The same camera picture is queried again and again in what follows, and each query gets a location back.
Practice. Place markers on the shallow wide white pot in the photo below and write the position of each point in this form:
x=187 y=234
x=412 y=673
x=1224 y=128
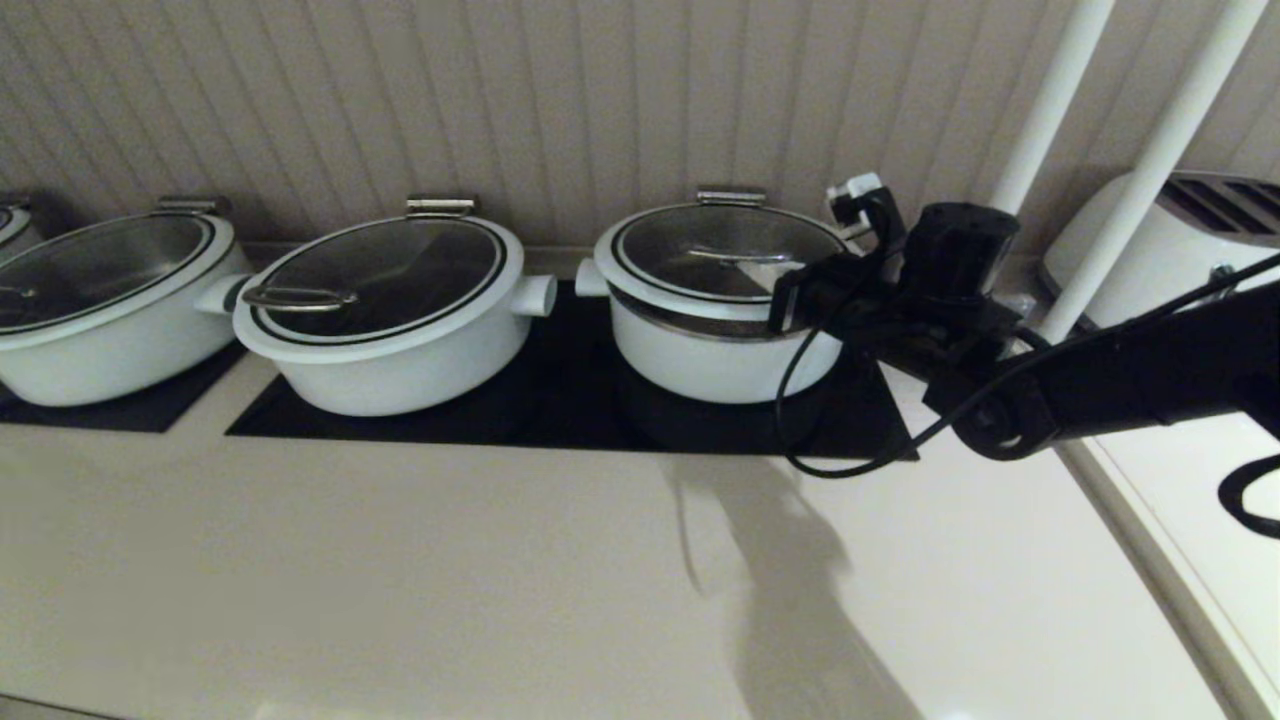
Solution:
x=100 y=370
x=400 y=380

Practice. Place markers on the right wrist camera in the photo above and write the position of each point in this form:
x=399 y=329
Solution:
x=870 y=215

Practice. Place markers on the large black induction cooktop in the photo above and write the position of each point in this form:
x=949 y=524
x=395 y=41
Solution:
x=570 y=400

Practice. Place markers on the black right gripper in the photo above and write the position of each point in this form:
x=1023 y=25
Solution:
x=950 y=270

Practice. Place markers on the white toaster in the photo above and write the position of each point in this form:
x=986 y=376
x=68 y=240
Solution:
x=1190 y=235

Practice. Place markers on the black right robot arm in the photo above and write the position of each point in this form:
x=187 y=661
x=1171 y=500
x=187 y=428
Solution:
x=1150 y=370

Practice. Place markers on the small white lidded pot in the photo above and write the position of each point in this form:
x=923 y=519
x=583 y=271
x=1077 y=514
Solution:
x=12 y=235

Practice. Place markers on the deep white round pot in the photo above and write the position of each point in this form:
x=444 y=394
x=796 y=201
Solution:
x=700 y=370

